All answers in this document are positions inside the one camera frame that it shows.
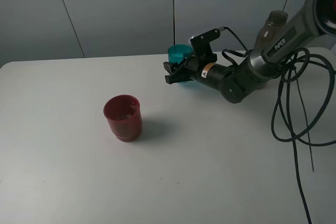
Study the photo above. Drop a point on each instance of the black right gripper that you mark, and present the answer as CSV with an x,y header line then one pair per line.
x,y
189,69

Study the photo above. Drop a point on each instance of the teal transparent plastic cup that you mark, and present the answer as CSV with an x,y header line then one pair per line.
x,y
177,53

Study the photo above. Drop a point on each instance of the smoky transparent plastic bottle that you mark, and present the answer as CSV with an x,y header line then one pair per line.
x,y
274,24

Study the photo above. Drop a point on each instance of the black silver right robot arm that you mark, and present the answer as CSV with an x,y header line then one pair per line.
x,y
235,82

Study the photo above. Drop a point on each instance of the red plastic cup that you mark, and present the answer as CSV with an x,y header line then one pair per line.
x,y
124,117

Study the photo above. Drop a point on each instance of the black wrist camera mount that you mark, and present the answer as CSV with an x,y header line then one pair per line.
x,y
201,46

